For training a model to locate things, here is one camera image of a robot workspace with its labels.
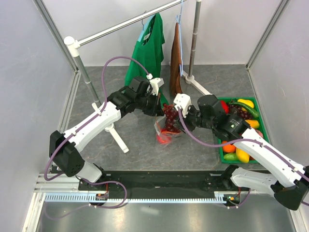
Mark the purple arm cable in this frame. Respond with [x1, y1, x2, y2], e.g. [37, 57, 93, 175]
[44, 56, 153, 181]
[177, 108, 309, 207]

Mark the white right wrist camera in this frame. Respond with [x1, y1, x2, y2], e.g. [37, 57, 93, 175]
[173, 93, 192, 118]

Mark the green fruit tray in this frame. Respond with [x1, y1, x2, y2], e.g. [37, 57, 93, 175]
[211, 96, 270, 164]

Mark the purple grape bunch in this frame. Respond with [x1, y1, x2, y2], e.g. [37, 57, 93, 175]
[163, 103, 181, 134]

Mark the aluminium frame post right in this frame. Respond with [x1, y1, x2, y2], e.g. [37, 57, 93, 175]
[245, 0, 290, 71]

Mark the green chili pepper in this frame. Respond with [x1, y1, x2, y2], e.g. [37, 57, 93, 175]
[229, 102, 260, 118]

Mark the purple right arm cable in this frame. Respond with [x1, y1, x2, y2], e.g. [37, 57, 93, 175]
[177, 108, 309, 207]

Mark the green t-shirt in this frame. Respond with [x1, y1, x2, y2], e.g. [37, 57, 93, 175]
[124, 12, 169, 109]

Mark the red apple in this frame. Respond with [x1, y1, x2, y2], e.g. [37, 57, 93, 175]
[156, 133, 171, 145]

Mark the light blue shirt hanger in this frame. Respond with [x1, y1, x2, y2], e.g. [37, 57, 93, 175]
[137, 15, 155, 45]

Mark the silver clothes rack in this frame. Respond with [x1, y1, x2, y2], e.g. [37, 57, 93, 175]
[64, 0, 213, 153]

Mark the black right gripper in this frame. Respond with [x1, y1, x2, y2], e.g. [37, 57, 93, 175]
[173, 103, 215, 135]

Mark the blue wire hanger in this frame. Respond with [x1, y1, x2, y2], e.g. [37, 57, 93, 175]
[175, 0, 184, 76]

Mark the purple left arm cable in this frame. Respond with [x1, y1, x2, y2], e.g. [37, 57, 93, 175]
[44, 56, 153, 181]

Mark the green cucumber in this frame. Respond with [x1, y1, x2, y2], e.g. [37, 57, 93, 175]
[224, 153, 238, 161]

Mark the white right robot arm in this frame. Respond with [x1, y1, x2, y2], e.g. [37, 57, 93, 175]
[173, 93, 309, 211]

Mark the aluminium frame post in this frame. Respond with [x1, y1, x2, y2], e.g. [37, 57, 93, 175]
[33, 0, 79, 72]
[245, 0, 290, 71]

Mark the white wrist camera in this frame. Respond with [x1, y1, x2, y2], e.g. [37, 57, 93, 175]
[173, 93, 192, 118]
[146, 73, 164, 96]

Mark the aluminium frame post left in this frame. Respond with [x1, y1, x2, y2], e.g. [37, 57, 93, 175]
[33, 0, 79, 72]

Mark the orange fruit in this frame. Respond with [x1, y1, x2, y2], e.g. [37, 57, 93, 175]
[222, 143, 236, 153]

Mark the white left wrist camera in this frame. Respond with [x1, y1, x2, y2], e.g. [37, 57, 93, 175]
[146, 73, 164, 96]

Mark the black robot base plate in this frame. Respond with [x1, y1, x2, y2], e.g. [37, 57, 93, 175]
[77, 170, 266, 200]

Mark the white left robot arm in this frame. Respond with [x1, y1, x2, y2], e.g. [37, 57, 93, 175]
[49, 77, 164, 190]

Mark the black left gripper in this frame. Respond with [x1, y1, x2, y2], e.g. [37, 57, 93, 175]
[136, 91, 164, 117]

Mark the yellow mango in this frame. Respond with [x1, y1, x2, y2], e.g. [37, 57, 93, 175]
[236, 148, 250, 163]

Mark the white cable duct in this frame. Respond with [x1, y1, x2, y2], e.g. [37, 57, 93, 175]
[44, 193, 227, 203]

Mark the brown towel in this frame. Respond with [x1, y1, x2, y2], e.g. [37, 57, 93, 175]
[169, 23, 182, 96]

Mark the red bell pepper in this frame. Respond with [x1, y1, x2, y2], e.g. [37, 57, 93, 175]
[220, 100, 229, 114]

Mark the clear zip top bag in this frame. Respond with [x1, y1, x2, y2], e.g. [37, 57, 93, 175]
[154, 116, 182, 144]

